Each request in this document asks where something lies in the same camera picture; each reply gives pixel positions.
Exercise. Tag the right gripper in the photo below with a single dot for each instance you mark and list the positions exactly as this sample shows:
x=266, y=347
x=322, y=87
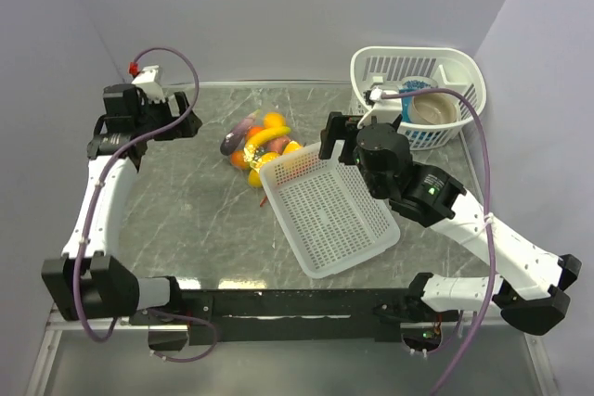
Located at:
x=337, y=125

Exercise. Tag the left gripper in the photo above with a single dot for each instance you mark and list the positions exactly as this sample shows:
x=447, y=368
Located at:
x=186, y=127

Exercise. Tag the yellow fake banana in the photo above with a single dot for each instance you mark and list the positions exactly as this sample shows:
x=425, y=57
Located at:
x=265, y=136

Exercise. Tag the red green fake mango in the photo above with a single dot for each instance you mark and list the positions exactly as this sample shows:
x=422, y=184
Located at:
x=256, y=129

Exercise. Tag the clear zip top bag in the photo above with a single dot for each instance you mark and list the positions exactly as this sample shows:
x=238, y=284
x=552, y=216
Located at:
x=260, y=157

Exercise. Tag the yellow fake mango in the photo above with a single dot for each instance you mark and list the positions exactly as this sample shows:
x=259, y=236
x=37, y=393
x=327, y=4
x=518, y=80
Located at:
x=292, y=146

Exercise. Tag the purple fake eggplant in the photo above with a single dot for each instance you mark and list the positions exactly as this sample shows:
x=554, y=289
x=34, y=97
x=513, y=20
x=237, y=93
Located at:
x=234, y=137

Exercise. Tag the yellow fake bell pepper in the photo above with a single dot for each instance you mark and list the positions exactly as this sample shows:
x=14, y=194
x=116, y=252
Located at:
x=274, y=120

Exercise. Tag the fake orange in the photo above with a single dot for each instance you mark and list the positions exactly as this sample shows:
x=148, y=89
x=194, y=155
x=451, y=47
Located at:
x=237, y=159

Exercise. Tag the yellow fake lemon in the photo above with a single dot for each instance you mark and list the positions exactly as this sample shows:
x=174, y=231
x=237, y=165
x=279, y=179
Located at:
x=254, y=179

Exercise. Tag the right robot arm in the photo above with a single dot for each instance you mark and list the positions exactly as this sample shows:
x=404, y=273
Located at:
x=526, y=284

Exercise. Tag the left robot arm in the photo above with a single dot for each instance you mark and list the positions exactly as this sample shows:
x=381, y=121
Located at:
x=88, y=274

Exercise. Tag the white flat basket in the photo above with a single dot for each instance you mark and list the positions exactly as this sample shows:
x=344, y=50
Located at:
x=325, y=211

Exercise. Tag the blue patterned white plate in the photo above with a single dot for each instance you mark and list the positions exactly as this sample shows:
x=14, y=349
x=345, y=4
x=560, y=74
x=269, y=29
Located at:
x=412, y=83

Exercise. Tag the beige bowl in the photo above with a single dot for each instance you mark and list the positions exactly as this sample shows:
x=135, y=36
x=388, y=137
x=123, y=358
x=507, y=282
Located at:
x=432, y=109

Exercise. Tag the white dish rack basket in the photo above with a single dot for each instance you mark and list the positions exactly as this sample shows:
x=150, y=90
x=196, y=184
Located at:
x=457, y=74

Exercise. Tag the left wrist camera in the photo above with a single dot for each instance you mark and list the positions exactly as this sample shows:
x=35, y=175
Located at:
x=149, y=81

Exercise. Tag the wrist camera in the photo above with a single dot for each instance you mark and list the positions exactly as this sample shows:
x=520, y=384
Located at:
x=149, y=81
x=380, y=109

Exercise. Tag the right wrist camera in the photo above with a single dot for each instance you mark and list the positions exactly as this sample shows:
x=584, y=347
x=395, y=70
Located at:
x=380, y=109

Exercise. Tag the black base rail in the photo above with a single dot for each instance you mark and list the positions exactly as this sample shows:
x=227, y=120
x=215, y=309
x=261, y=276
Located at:
x=296, y=314

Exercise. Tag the aluminium frame rail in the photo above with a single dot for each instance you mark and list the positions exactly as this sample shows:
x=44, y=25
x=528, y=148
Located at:
x=56, y=322

